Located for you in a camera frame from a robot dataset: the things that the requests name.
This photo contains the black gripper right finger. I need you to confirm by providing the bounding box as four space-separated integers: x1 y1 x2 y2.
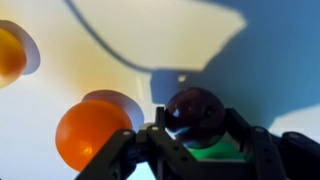
224 108 288 180

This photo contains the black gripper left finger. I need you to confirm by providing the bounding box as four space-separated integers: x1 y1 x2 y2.
74 107 201 180

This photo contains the dark red plum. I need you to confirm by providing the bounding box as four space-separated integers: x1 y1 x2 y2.
165 87 227 150

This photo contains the green bowl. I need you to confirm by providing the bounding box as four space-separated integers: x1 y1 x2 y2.
185 132 248 162

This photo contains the orange toy fruit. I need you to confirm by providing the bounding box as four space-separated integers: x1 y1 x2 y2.
55 99 134 173

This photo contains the yellow round toy fruit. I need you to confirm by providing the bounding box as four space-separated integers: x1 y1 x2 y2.
0 27 28 90

